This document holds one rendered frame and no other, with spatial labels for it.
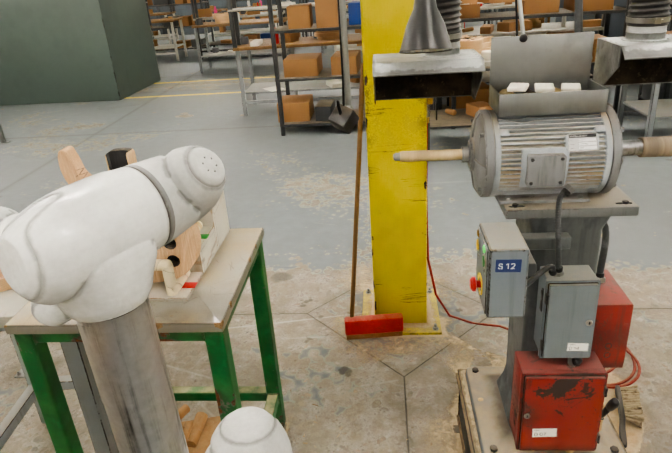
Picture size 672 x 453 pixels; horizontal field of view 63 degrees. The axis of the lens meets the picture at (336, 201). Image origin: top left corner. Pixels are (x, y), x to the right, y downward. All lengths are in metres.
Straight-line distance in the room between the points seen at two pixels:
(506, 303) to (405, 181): 1.25
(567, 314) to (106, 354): 1.27
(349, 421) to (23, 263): 1.95
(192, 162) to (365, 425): 1.85
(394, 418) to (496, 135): 1.40
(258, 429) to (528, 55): 1.21
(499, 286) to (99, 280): 0.99
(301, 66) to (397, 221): 3.90
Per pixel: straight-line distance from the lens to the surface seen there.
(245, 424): 1.17
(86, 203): 0.77
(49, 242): 0.74
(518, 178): 1.59
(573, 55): 1.74
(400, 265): 2.81
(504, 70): 1.70
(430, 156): 1.64
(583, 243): 1.75
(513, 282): 1.46
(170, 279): 1.65
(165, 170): 0.83
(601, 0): 6.63
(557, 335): 1.77
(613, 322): 1.92
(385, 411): 2.56
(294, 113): 6.50
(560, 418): 1.95
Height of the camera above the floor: 1.78
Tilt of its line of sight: 23 degrees down
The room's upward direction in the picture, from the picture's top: 4 degrees counter-clockwise
